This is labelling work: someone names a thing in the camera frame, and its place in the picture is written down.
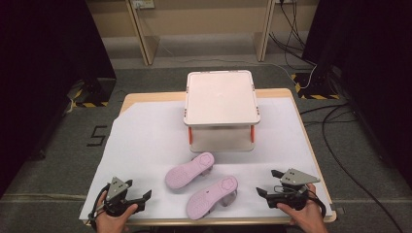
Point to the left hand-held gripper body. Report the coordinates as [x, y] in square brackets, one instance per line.
[117, 190]

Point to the hazard-striped stand base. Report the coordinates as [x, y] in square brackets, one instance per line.
[315, 87]
[87, 97]

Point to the white wall socket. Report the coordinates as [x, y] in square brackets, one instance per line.
[143, 4]

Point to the beige wooden furniture leg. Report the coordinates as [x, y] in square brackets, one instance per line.
[264, 35]
[145, 39]

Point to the person's left hand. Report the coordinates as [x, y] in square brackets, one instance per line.
[112, 222]

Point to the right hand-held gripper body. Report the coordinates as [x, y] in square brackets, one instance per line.
[295, 181]

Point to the white table cloth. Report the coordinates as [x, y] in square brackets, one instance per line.
[152, 142]

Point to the person's right hand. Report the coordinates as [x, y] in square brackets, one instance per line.
[307, 217]

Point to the black curtain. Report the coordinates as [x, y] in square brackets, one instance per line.
[42, 81]
[372, 71]

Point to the pink sandal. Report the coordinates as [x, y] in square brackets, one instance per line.
[188, 171]
[210, 195]

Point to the white two-tier shoe rack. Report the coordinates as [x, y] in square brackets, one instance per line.
[221, 97]

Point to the wooden table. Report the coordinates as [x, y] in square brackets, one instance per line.
[152, 96]

